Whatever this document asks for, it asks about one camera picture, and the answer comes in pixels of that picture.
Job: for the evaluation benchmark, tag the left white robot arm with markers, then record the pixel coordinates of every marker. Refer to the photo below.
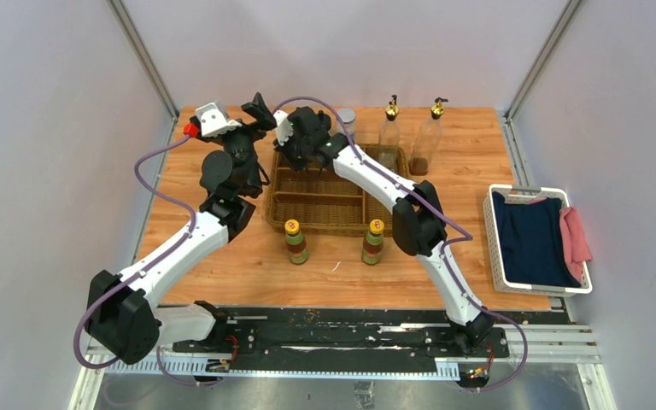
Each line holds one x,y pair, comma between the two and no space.
123,310

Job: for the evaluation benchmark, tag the right green sauce bottle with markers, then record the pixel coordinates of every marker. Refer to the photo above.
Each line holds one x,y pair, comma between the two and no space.
373,243

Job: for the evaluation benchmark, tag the woven wicker divided basket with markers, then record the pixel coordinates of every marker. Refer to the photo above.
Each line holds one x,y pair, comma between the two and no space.
322,202

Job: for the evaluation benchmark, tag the right aluminium frame post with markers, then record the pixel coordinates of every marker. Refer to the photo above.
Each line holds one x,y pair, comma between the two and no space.
554,38

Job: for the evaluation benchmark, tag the pink cloth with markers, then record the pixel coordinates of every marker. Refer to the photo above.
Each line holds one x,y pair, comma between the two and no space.
574,244

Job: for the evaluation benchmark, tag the right silver-lid pepper jar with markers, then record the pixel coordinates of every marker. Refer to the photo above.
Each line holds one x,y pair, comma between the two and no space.
348,117

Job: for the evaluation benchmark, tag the aluminium frame post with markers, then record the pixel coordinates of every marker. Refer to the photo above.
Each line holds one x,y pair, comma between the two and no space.
554,38
131,32

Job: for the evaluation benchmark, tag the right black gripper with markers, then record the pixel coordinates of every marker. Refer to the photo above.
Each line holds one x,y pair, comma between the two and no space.
284,151

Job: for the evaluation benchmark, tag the left green sauce bottle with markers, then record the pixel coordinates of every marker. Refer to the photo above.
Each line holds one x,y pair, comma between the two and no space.
295,242

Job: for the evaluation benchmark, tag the white plastic perforated basket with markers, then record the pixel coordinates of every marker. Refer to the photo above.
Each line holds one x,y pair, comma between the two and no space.
516,194

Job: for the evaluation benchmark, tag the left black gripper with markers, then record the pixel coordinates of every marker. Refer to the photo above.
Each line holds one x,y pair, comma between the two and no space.
257,109

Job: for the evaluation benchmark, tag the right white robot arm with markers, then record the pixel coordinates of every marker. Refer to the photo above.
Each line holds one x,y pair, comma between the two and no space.
418,224

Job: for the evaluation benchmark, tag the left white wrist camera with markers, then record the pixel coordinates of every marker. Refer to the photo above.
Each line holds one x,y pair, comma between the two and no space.
210,121

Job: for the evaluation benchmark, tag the green sauce bottle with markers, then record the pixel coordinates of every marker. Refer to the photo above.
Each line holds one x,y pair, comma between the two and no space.
295,242
373,243

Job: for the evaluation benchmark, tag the left aluminium frame post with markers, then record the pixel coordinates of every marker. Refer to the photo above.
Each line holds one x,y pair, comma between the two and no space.
131,32

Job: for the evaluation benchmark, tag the dark blue cloth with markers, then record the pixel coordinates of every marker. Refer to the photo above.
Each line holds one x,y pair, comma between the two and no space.
531,243

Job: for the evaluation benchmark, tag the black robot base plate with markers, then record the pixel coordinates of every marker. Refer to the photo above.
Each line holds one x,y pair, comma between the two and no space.
343,340

